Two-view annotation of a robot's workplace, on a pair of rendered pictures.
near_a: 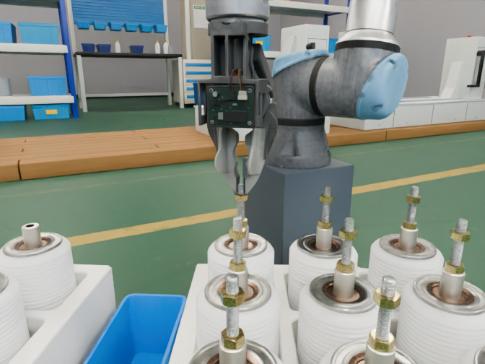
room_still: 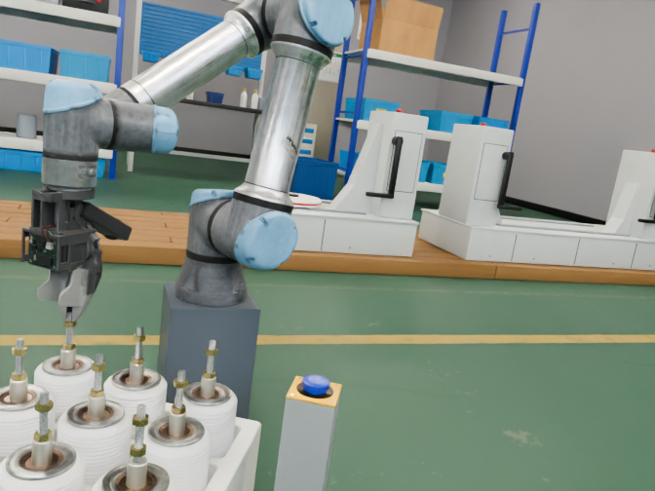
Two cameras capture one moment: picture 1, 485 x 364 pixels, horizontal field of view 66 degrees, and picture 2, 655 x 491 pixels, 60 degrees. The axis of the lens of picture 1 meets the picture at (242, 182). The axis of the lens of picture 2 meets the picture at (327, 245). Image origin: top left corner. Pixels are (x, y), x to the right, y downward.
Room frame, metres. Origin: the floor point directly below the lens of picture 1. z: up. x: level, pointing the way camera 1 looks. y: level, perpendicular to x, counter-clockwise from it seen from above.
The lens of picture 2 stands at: (-0.32, -0.47, 0.68)
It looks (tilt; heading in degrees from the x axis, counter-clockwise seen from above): 12 degrees down; 6
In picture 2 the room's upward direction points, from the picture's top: 8 degrees clockwise
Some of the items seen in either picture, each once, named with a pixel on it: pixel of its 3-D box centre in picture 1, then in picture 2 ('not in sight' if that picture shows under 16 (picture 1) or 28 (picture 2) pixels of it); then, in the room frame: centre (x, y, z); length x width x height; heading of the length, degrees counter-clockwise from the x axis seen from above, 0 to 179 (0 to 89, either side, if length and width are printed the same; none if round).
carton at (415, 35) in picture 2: not in sight; (396, 31); (5.74, -0.25, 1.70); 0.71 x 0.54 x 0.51; 120
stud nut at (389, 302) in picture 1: (387, 297); (44, 405); (0.25, -0.11, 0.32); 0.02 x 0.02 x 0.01; 10
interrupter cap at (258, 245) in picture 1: (240, 245); (67, 365); (0.49, 0.00, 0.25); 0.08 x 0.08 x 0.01
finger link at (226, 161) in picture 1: (224, 161); (54, 291); (0.47, 0.02, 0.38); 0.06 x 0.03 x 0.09; 166
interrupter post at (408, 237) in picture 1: (408, 238); (208, 386); (0.48, -0.23, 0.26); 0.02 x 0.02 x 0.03
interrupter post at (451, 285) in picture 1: (451, 284); (176, 422); (0.36, -0.23, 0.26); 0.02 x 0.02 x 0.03
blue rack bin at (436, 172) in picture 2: not in sight; (437, 172); (6.01, -0.90, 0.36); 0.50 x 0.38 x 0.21; 25
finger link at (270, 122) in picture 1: (258, 125); (86, 266); (0.48, -0.02, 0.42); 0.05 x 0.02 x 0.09; 76
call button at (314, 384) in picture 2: not in sight; (315, 386); (0.43, -0.40, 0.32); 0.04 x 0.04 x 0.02
